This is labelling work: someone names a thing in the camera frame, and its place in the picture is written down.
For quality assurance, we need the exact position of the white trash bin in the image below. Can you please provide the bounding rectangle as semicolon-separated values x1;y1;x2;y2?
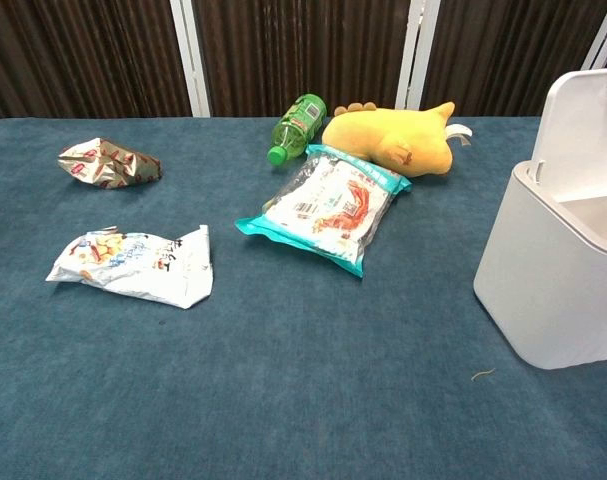
473;66;607;371

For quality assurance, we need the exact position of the teal-edged clear snack bag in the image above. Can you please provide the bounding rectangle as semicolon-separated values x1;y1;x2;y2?
234;143;413;278

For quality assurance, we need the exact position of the green plastic bottle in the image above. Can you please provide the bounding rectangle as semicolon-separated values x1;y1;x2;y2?
266;92;329;166

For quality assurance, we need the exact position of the blue table cloth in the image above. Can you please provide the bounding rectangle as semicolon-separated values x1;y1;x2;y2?
0;116;607;480

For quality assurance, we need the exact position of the yellow plush toy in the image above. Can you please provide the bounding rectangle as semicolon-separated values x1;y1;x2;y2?
321;101;474;179

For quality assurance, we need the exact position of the white crumpled chip bag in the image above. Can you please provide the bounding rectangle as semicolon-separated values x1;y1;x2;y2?
45;224;215;310

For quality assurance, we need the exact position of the brown folding screen panel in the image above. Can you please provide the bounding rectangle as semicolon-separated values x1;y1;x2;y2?
182;0;424;119
0;0;204;121
410;0;607;119

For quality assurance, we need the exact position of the crumpled red-gold wrapper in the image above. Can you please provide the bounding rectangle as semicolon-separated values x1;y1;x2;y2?
57;138;163;190

